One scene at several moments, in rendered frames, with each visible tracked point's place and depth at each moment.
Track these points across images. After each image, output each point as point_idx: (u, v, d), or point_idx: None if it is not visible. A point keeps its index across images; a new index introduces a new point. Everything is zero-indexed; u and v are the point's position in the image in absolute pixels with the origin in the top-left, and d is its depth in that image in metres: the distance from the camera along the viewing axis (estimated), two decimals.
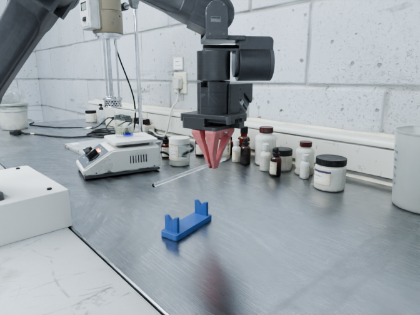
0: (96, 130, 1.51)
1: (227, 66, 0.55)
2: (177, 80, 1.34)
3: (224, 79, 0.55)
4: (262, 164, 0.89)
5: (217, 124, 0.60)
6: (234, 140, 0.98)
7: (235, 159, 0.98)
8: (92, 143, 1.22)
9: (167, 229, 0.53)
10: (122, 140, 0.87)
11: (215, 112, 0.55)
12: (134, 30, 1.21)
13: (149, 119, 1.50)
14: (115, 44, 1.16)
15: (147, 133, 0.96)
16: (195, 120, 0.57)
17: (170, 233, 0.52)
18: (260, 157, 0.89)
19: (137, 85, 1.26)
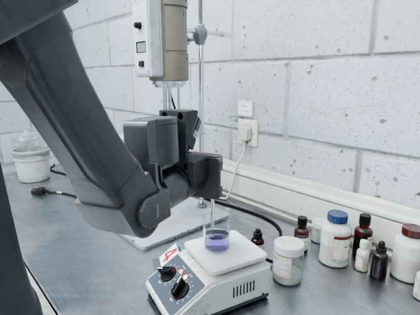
0: None
1: (173, 175, 0.44)
2: (246, 131, 1.06)
3: (184, 176, 0.46)
4: None
5: None
6: (362, 243, 0.69)
7: (363, 268, 0.70)
8: None
9: None
10: (219, 261, 0.58)
11: (199, 190, 0.52)
12: (199, 72, 0.93)
13: None
14: (178, 94, 0.87)
15: (241, 234, 0.68)
16: None
17: None
18: (419, 280, 0.61)
19: (200, 142, 0.98)
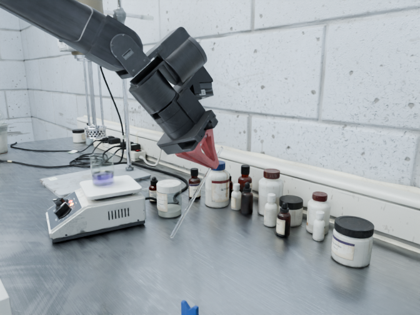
0: (81, 156, 1.37)
1: (167, 82, 0.51)
2: None
3: (173, 95, 0.52)
4: (267, 218, 0.75)
5: None
6: (234, 185, 0.83)
7: (235, 207, 0.84)
8: (72, 178, 1.07)
9: None
10: (99, 191, 0.72)
11: (183, 132, 0.53)
12: None
13: (140, 144, 1.36)
14: (98, 67, 1.01)
15: (131, 177, 0.82)
16: (172, 147, 0.56)
17: None
18: (265, 209, 0.75)
19: (124, 112, 1.11)
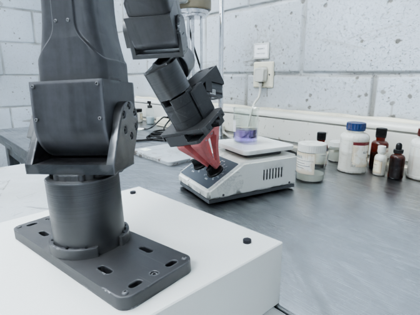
0: (154, 132, 1.27)
1: None
2: (262, 72, 1.10)
3: (188, 82, 0.54)
4: None
5: None
6: (380, 147, 0.74)
7: (380, 172, 0.74)
8: (166, 149, 0.98)
9: None
10: (250, 147, 0.62)
11: (190, 125, 0.54)
12: (220, 7, 0.97)
13: None
14: (200, 24, 0.92)
15: (267, 137, 0.72)
16: (177, 139, 0.56)
17: None
18: None
19: None
